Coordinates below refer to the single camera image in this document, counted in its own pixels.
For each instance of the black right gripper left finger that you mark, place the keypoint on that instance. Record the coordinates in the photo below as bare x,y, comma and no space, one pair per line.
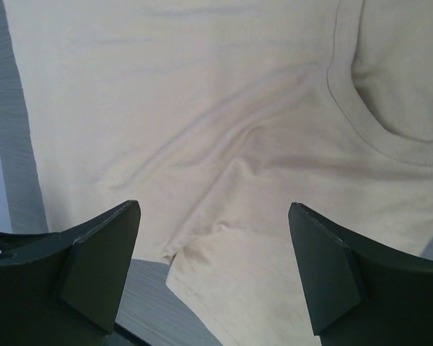
65,288

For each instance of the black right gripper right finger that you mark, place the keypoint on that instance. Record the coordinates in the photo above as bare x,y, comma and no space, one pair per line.
359,291

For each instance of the beige t shirt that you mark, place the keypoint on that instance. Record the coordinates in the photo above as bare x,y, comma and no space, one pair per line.
216,116

